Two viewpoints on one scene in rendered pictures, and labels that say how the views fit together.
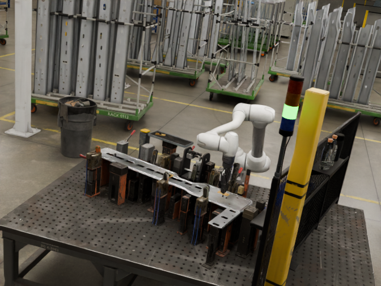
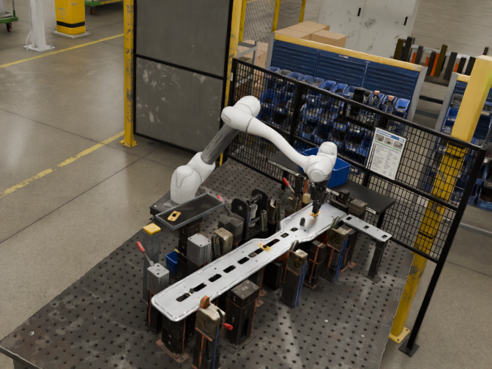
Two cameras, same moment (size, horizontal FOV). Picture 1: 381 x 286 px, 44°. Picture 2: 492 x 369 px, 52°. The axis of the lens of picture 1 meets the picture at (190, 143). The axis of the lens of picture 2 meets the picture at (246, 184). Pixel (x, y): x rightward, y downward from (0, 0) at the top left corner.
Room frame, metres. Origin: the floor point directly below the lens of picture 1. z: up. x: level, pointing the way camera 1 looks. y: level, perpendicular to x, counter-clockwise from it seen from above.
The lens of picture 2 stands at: (3.09, 2.33, 2.60)
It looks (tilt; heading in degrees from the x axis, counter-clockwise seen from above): 29 degrees down; 279
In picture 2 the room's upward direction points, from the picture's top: 7 degrees clockwise
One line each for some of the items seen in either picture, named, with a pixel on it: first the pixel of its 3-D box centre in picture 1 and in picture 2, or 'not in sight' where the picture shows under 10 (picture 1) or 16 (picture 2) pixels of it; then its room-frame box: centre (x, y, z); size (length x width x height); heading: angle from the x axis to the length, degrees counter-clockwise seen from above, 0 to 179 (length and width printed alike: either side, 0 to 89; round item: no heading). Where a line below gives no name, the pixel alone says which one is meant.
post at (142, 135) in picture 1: (143, 155); (151, 266); (3.83, 0.40, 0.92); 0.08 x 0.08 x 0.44; 61
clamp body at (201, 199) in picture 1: (198, 219); (334, 254); (2.92, -0.13, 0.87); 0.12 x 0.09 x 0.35; 151
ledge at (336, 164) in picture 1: (327, 158); (368, 115); (2.87, -0.88, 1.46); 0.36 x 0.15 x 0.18; 151
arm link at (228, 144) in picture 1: (229, 142); (326, 156); (3.08, -0.26, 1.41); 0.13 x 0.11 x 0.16; 82
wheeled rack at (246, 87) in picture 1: (241, 55); not in sight; (10.29, -0.85, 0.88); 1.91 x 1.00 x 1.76; 168
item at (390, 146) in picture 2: not in sight; (386, 153); (2.72, -0.71, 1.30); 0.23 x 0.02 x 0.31; 151
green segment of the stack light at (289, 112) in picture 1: (290, 110); not in sight; (2.25, -0.46, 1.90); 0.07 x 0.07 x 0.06
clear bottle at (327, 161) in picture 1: (326, 154); (387, 110); (2.76, -0.84, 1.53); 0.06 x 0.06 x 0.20
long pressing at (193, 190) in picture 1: (166, 176); (263, 250); (3.30, 0.15, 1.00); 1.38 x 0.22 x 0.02; 61
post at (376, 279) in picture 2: (212, 245); (377, 258); (2.67, -0.23, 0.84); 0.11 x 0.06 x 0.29; 151
